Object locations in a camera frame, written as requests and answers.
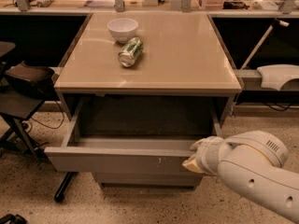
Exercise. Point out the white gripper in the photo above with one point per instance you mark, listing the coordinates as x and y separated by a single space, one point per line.
205 155

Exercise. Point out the grey top drawer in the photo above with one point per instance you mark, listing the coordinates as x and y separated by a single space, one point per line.
134 134

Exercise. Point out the grey drawer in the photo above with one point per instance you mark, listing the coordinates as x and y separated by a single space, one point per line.
147 180
134 134

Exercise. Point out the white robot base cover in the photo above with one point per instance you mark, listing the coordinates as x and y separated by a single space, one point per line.
277 75

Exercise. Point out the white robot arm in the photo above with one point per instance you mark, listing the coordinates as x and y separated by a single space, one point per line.
251 165

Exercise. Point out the grey bottom drawer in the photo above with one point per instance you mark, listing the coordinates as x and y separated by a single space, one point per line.
147 180

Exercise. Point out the grey drawer cabinet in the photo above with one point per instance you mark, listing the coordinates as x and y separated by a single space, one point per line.
182 56

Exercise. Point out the green soda can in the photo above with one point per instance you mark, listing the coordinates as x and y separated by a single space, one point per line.
130 52

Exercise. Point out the white bowl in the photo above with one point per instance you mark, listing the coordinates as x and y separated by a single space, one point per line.
122 29

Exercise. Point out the white stick with black tip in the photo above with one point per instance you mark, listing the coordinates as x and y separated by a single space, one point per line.
275 23

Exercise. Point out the black bag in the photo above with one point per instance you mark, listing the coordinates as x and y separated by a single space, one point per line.
33 81

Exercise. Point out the black side table stand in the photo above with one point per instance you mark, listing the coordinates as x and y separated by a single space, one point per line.
15 109

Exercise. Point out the black shoe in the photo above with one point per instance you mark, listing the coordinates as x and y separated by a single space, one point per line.
12 219

